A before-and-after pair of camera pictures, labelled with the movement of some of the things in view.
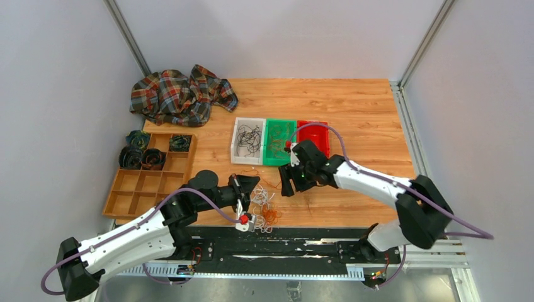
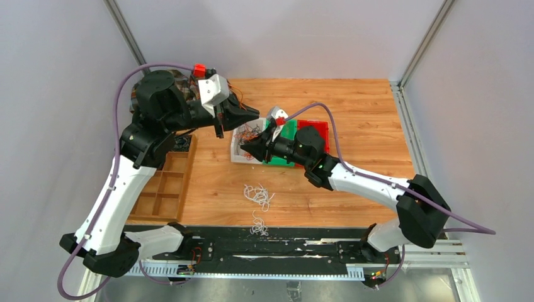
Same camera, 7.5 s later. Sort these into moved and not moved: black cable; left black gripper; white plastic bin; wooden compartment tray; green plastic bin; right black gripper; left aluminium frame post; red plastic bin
Moved: left black gripper; right black gripper
Not moved: green plastic bin; wooden compartment tray; red plastic bin; black cable; left aluminium frame post; white plastic bin
